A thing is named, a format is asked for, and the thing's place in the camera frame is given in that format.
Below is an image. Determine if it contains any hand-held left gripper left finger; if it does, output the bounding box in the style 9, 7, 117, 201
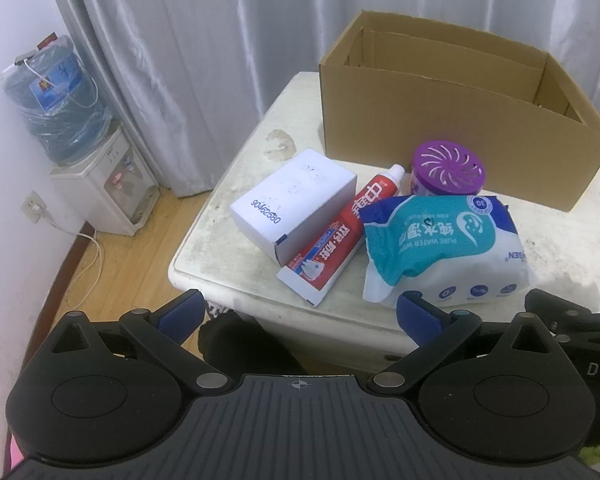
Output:
47, 289, 233, 397

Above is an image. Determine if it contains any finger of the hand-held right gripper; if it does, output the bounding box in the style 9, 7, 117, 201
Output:
524, 288, 600, 344

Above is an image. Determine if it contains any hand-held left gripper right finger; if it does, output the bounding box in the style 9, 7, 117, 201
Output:
365, 290, 557, 401

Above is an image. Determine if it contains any teal wet wipes pack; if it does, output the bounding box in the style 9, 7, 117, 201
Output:
361, 194, 538, 308

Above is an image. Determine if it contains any red toothpaste box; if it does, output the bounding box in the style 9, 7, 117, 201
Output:
276, 164, 407, 307

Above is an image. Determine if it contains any purple air freshener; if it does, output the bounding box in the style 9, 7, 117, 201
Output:
411, 139, 486, 197

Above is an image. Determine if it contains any white paper box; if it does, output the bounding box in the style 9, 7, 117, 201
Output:
230, 148, 358, 266

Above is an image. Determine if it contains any brown cardboard box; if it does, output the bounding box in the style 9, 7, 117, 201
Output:
318, 9, 600, 212

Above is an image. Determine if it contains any white water dispenser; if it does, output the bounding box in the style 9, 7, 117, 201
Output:
49, 125, 160, 237

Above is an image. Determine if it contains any blue water dispenser bottle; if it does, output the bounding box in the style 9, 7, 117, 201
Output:
0, 35, 112, 166

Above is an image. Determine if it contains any white power cable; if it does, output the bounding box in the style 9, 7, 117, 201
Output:
35, 205, 104, 307

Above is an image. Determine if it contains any white wall outlet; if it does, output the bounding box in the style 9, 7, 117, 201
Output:
21, 191, 48, 223

